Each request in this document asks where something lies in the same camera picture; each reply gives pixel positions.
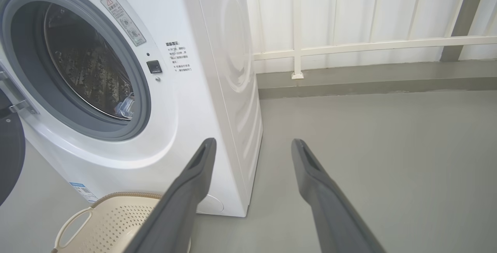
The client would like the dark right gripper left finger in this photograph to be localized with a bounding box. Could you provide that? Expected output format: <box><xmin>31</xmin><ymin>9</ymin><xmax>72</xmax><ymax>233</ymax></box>
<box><xmin>124</xmin><ymin>138</ymin><xmax>217</xmax><ymax>253</ymax></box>

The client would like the grey warning label sticker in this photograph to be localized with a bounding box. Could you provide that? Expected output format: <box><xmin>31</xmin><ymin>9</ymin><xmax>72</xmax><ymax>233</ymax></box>
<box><xmin>100</xmin><ymin>0</ymin><xmax>147</xmax><ymax>47</ymax></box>

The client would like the round white filter cover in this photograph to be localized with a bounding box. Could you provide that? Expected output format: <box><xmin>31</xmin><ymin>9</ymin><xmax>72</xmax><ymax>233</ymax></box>
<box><xmin>196</xmin><ymin>194</ymin><xmax>225</xmax><ymax>214</ymax></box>

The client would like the black glass washer door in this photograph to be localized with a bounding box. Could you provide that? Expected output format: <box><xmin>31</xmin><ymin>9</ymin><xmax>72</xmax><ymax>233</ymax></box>
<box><xmin>0</xmin><ymin>89</ymin><xmax>26</xmax><ymax>206</ymax></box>

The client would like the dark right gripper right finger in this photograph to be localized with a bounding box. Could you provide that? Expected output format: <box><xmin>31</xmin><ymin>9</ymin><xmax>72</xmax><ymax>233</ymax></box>
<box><xmin>291</xmin><ymin>139</ymin><xmax>387</xmax><ymax>253</ymax></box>

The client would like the metal door hinge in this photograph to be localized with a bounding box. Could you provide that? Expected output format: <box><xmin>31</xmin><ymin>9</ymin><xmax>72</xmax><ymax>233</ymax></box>
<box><xmin>0</xmin><ymin>62</ymin><xmax>40</xmax><ymax>115</ymax></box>

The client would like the cream basket with brown rim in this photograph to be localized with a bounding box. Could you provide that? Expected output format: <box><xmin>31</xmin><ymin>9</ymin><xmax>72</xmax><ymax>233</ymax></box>
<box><xmin>50</xmin><ymin>192</ymin><xmax>192</xmax><ymax>253</ymax></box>

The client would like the blue energy label sticker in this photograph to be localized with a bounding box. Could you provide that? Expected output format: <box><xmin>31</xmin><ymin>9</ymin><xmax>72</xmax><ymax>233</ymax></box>
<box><xmin>70</xmin><ymin>182</ymin><xmax>99</xmax><ymax>203</ymax></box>

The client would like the stainless steel washing machine drum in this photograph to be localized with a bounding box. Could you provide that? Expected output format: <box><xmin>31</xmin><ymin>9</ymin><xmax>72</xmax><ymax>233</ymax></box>
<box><xmin>43</xmin><ymin>2</ymin><xmax>136</xmax><ymax>122</ymax></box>

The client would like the white front-load washing machine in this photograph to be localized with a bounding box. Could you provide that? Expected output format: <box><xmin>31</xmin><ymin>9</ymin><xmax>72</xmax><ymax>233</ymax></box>
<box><xmin>0</xmin><ymin>0</ymin><xmax>264</xmax><ymax>218</ymax></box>

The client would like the black door latch socket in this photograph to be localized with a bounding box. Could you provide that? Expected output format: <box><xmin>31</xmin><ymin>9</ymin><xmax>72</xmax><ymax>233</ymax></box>
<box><xmin>146</xmin><ymin>59</ymin><xmax>163</xmax><ymax>75</ymax></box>

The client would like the white metal railing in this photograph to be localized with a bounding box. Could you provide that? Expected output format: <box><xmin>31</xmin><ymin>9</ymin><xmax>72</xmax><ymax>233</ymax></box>
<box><xmin>253</xmin><ymin>0</ymin><xmax>497</xmax><ymax>80</ymax></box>

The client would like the blue cartoon print garment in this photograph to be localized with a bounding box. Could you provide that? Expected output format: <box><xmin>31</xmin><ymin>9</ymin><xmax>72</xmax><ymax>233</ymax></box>
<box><xmin>114</xmin><ymin>93</ymin><xmax>136</xmax><ymax>121</ymax></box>

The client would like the grey steel post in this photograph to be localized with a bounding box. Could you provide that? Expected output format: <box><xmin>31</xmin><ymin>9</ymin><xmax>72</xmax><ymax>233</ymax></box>
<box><xmin>440</xmin><ymin>0</ymin><xmax>491</xmax><ymax>62</ymax></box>

